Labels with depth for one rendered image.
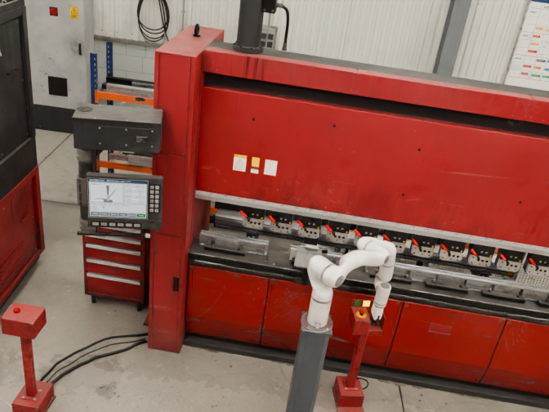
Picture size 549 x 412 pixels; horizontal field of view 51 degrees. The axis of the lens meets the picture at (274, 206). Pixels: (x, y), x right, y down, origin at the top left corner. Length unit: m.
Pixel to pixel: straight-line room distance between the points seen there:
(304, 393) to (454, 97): 2.03
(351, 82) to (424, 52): 4.41
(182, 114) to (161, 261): 1.11
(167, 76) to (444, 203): 1.96
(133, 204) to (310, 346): 1.37
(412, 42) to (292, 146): 4.36
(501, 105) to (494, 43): 4.41
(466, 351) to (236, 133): 2.31
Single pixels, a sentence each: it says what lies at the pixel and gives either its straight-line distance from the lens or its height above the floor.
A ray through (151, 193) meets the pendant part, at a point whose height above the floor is 1.50.
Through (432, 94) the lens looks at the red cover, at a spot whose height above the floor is 2.24.
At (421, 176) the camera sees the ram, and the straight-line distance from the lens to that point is 3.90.
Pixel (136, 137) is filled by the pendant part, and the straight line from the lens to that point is 3.48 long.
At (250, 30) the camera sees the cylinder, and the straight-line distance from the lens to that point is 3.71.
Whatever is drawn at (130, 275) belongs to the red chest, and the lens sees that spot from 4.80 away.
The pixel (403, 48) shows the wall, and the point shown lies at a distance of 7.93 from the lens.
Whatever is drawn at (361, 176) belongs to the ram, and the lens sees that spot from 3.88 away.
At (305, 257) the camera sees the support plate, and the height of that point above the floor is 1.00.
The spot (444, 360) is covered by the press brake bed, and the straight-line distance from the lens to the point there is 4.64.
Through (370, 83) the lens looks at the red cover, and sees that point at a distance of 3.65.
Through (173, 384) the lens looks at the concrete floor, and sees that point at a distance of 4.43.
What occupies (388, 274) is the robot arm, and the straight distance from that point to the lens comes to 3.73.
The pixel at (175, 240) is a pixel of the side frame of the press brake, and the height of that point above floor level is 1.02.
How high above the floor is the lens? 3.17
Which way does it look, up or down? 28 degrees down
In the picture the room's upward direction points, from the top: 8 degrees clockwise
